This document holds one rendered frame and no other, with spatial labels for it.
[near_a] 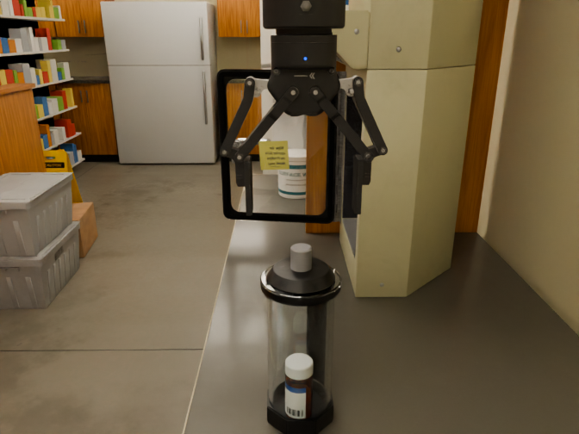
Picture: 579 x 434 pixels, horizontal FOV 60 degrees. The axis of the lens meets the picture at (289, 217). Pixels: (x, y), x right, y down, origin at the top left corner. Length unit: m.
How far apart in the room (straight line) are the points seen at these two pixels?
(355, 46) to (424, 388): 0.60
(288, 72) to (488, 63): 0.89
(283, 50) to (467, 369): 0.61
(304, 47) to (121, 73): 5.58
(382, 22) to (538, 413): 0.68
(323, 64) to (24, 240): 2.61
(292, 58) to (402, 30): 0.43
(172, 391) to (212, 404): 1.55
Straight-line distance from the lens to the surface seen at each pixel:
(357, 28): 0.95
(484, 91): 1.42
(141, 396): 2.38
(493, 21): 1.41
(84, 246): 3.77
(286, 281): 0.64
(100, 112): 6.38
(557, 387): 0.95
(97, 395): 2.44
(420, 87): 0.98
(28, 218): 2.96
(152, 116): 6.08
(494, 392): 0.89
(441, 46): 1.02
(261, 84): 0.60
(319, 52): 0.57
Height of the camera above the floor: 1.47
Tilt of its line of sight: 20 degrees down
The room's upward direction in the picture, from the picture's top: straight up
